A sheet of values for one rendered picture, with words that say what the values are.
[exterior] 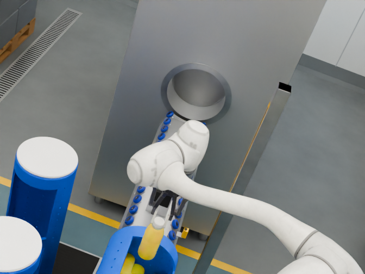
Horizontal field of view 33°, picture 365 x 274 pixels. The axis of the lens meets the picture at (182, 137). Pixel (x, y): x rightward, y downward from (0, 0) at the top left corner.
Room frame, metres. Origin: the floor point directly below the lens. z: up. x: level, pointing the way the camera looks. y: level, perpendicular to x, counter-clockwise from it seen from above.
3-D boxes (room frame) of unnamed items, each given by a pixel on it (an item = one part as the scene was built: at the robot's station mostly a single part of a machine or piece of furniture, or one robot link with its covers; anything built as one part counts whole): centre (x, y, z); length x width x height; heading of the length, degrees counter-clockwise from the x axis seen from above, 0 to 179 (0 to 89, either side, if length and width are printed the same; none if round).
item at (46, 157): (2.15, 0.55, 1.03); 0.28 x 0.28 x 0.01
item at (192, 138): (1.55, -0.02, 1.81); 0.13 x 0.11 x 0.16; 147
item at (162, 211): (2.15, 0.00, 1.00); 0.10 x 0.04 x 0.15; 91
